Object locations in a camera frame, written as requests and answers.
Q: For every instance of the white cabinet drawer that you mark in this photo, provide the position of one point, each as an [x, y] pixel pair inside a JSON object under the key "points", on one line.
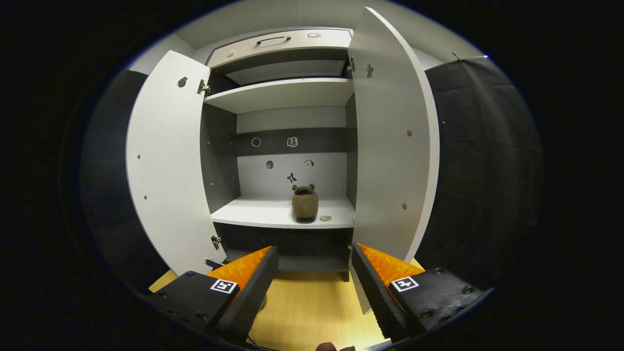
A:
{"points": [[331, 41]]}

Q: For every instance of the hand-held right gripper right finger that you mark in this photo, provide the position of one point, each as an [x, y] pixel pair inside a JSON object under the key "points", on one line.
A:
{"points": [[378, 297]]}

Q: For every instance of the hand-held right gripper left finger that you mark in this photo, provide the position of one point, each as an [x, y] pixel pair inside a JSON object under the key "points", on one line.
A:
{"points": [[251, 297]]}

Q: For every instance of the brown fuzzy shoe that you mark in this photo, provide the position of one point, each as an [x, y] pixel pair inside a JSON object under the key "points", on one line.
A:
{"points": [[305, 204]]}

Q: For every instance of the black backdrop cloth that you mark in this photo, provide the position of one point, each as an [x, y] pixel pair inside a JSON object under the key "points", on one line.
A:
{"points": [[487, 170]]}

